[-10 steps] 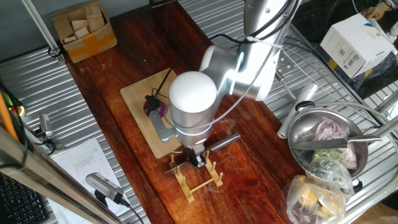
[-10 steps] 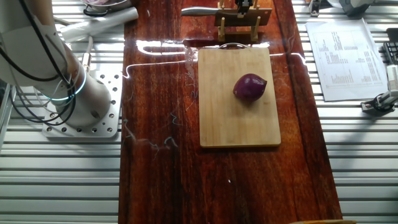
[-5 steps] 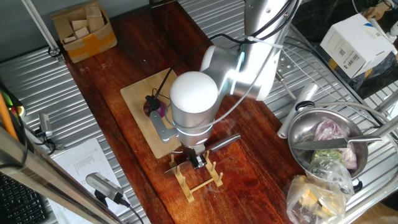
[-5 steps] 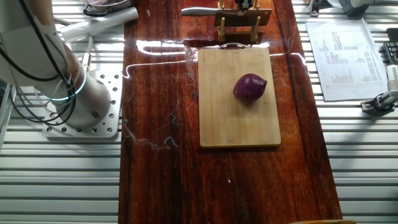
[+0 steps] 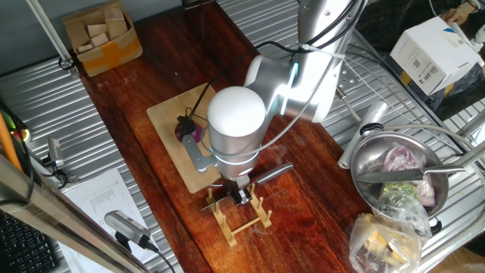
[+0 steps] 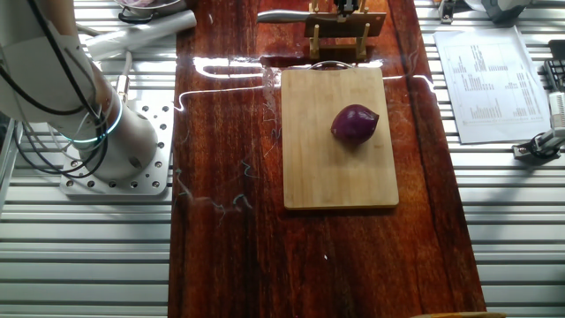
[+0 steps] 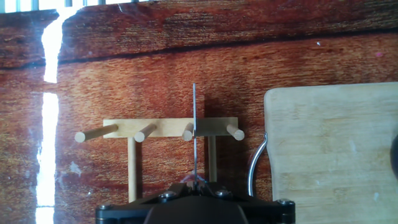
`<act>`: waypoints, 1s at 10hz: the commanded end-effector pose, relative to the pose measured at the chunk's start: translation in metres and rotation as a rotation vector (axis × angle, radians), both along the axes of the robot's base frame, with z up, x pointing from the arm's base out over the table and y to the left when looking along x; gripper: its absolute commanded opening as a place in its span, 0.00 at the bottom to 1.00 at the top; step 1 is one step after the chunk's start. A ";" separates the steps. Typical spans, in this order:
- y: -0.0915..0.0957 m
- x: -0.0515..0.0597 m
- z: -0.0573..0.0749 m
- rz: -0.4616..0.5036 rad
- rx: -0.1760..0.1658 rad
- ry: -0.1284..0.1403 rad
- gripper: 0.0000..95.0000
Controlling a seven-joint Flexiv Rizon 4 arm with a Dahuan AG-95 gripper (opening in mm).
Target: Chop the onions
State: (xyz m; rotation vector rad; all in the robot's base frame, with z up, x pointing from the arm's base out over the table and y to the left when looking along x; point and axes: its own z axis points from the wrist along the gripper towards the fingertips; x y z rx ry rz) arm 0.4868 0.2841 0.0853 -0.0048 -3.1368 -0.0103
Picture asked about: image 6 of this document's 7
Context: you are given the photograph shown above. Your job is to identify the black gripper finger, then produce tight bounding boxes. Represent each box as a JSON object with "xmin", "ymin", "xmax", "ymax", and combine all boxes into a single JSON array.
[{"xmin": 334, "ymin": 0, "xmax": 360, "ymax": 22}]

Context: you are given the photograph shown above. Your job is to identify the steel cleaver knife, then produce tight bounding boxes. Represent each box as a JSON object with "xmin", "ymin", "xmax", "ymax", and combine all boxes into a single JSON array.
[{"xmin": 256, "ymin": 9, "xmax": 388, "ymax": 39}]

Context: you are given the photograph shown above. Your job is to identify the wooden knife rack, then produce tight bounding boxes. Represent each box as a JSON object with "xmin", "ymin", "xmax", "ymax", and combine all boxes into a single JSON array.
[{"xmin": 307, "ymin": 0, "xmax": 372, "ymax": 62}]

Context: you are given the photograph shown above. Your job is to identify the purple onion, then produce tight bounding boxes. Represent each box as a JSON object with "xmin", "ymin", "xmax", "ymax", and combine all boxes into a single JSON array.
[{"xmin": 329, "ymin": 103, "xmax": 380, "ymax": 146}]

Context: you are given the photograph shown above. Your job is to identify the bamboo cutting board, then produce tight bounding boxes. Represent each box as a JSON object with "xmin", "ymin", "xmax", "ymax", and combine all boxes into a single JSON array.
[{"xmin": 280, "ymin": 60, "xmax": 401, "ymax": 211}]

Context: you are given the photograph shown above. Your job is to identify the printed paper sheet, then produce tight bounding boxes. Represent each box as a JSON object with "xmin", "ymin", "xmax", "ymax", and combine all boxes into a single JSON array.
[{"xmin": 433, "ymin": 25, "xmax": 553, "ymax": 146}]

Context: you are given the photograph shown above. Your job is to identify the white plastic roll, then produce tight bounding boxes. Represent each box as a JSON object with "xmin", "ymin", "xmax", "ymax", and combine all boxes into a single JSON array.
[{"xmin": 83, "ymin": 9, "xmax": 198, "ymax": 62}]

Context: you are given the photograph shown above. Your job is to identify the glossy wood-grain table mat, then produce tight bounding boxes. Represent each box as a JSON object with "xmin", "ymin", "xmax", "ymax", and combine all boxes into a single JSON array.
[{"xmin": 167, "ymin": 0, "xmax": 486, "ymax": 318}]

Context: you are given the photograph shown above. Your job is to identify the small metal bracket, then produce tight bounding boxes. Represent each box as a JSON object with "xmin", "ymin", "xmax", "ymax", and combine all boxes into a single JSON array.
[{"xmin": 438, "ymin": 0, "xmax": 456, "ymax": 25}]

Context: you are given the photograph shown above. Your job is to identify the grey metal mount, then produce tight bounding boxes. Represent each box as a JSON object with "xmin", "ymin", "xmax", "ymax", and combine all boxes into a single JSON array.
[{"xmin": 479, "ymin": 0, "xmax": 533, "ymax": 24}]

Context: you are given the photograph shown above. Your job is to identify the steel bowl with black handles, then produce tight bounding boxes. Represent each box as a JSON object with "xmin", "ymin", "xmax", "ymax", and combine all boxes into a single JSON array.
[{"xmin": 112, "ymin": 0, "xmax": 186, "ymax": 24}]

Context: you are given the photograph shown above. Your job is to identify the grey cable with metal connector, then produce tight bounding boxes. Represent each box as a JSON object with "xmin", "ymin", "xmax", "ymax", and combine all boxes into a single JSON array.
[{"xmin": 115, "ymin": 50, "xmax": 134, "ymax": 105}]

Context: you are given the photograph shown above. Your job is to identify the silver bar-shaped camera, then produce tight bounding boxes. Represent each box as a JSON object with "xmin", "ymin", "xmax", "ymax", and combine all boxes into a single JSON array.
[{"xmin": 546, "ymin": 90, "xmax": 565, "ymax": 130}]

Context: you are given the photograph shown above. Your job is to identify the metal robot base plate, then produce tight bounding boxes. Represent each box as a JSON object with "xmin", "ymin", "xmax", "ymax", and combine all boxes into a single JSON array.
[{"xmin": 59, "ymin": 99, "xmax": 176, "ymax": 198}]

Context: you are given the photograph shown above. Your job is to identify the black looped robot cables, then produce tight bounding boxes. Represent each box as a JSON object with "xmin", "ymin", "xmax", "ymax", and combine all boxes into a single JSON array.
[{"xmin": 0, "ymin": 0, "xmax": 110, "ymax": 180}]

